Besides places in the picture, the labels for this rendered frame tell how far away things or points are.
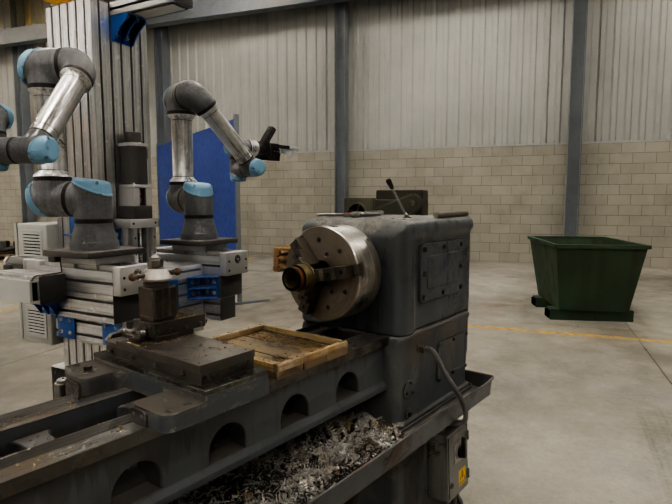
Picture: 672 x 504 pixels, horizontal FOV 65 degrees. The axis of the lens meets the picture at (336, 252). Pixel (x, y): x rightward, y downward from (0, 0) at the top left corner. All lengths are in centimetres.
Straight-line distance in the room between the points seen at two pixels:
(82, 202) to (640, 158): 1088
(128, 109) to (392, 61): 1053
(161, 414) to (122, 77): 142
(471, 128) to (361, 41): 317
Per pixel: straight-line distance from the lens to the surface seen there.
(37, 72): 199
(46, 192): 195
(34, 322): 241
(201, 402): 119
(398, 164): 1202
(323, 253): 173
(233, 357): 126
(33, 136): 170
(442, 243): 201
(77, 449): 115
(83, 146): 217
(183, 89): 230
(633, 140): 1184
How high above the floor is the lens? 133
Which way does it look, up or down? 6 degrees down
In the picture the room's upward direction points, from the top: straight up
